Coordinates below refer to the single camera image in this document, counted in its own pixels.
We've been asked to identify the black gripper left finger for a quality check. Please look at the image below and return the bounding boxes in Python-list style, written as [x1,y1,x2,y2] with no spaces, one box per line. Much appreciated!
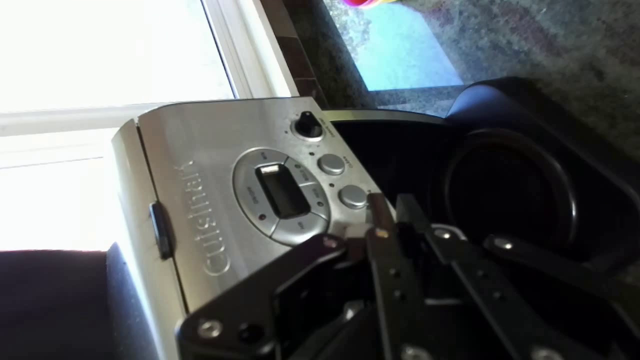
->
[173,189,431,360]

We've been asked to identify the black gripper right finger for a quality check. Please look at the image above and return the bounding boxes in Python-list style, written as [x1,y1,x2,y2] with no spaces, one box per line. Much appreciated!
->
[394,189,640,360]

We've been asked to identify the stainless steel black coffeemaker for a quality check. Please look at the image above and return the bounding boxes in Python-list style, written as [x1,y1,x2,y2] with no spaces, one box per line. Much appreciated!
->
[108,75,640,360]

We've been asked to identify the black coffeemaker knob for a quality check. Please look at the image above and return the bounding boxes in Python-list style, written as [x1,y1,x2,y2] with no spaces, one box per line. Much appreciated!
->
[291,107,325,141]

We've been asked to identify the white framed window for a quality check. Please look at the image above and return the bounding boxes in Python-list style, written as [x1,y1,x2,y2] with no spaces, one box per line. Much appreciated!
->
[0,0,297,255]

